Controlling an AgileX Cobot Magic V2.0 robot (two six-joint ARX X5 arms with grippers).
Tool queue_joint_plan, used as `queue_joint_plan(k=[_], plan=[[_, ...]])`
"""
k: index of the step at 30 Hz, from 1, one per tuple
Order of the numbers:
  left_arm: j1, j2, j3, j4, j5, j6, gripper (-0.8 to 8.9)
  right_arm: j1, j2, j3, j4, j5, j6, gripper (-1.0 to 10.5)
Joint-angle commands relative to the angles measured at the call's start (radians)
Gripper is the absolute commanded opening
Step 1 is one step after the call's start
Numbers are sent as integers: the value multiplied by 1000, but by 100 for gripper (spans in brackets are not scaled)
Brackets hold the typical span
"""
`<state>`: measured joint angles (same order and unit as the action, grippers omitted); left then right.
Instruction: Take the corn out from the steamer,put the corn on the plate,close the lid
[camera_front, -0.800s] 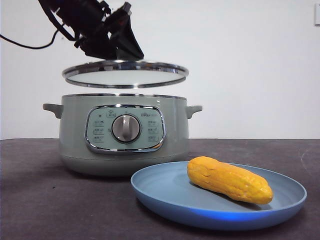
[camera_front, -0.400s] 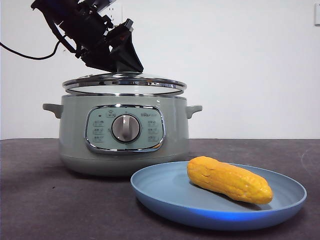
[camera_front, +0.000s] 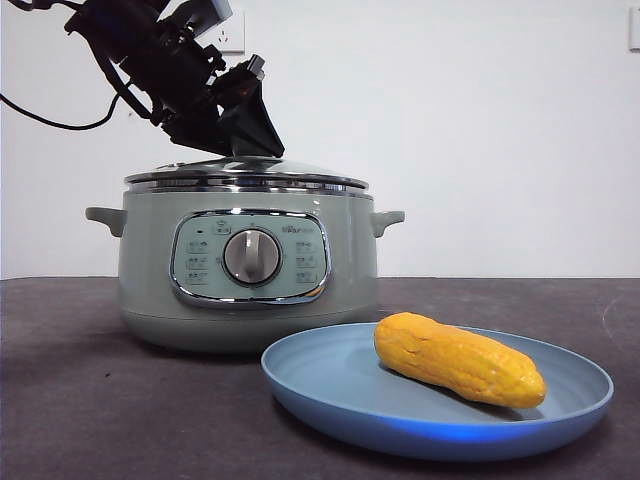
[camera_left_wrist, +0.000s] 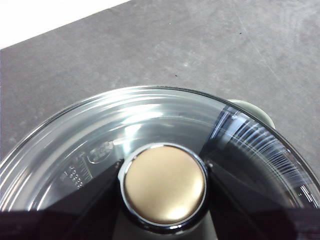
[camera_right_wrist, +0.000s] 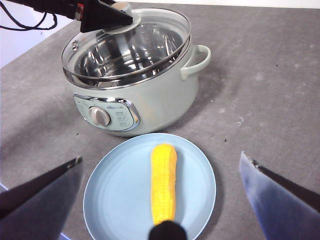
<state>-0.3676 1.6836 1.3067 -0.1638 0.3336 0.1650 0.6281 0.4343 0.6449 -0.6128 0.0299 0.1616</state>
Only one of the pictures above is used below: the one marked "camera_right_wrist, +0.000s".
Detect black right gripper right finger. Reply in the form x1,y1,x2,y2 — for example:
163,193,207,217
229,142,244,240
239,150,320,240

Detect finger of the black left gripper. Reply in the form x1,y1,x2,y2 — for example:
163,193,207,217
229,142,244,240
79,0,134,34

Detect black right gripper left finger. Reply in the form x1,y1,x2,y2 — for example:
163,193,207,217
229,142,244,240
0,156,84,240

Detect glass lid with green knob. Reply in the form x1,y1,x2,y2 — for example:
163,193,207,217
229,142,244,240
61,1,192,86

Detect yellow corn cob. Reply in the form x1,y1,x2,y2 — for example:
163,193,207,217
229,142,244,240
150,143,179,226

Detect light blue round plate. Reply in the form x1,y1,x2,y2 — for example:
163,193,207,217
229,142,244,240
82,132,217,240

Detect pale green electric steamer pot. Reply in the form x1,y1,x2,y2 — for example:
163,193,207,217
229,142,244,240
61,8,212,138

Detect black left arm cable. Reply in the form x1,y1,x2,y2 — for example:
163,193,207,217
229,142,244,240
0,4,59,31

